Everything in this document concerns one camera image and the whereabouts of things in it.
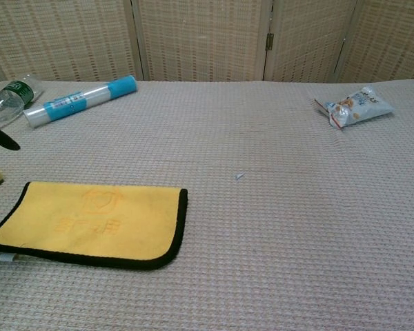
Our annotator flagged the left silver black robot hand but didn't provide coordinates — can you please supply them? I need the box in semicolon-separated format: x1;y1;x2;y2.
0;125;21;152

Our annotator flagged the blue clear plastic bag roll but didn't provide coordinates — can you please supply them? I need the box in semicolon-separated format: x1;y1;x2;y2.
23;75;139;129

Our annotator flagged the beige woven folding screen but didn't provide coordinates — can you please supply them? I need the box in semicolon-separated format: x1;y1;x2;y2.
0;0;414;84

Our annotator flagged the white snack bag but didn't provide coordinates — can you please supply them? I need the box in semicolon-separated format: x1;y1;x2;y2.
313;85;396;131

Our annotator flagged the dark green yellow cloth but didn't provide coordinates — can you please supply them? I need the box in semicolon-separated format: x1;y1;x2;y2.
0;181;189;272

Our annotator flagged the pink woven tablecloth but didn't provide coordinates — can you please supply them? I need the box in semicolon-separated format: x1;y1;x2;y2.
0;79;414;331

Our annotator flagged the green label clear water bottle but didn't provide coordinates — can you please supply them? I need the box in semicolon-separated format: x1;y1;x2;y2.
0;74;46;129

